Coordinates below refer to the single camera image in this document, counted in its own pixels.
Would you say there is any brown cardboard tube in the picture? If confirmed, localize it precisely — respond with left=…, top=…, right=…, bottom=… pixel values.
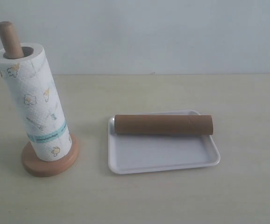
left=114, top=115, right=213, bottom=135

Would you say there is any patterned white paper towel roll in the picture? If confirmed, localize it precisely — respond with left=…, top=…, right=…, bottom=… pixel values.
left=0, top=43, right=72, bottom=162

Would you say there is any wooden paper towel holder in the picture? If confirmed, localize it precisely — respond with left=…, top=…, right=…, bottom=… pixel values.
left=0, top=21, right=79, bottom=177

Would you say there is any white rectangular tray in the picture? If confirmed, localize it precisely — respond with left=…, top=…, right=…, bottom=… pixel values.
left=108, top=110, right=220, bottom=175

